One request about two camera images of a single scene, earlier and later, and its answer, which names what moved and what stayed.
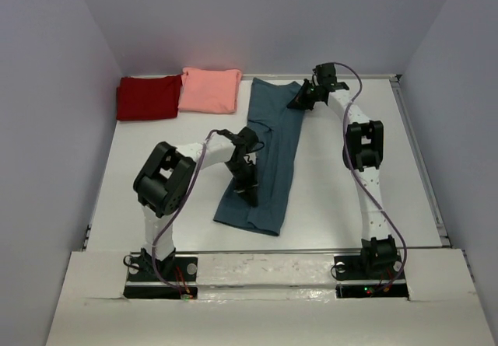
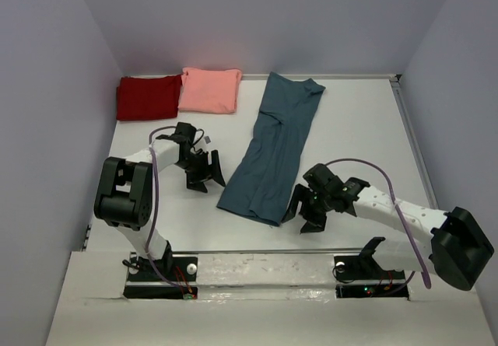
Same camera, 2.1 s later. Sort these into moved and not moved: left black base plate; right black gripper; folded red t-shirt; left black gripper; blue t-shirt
Moved: right black gripper; blue t-shirt; left black gripper
Not moved: left black base plate; folded red t-shirt
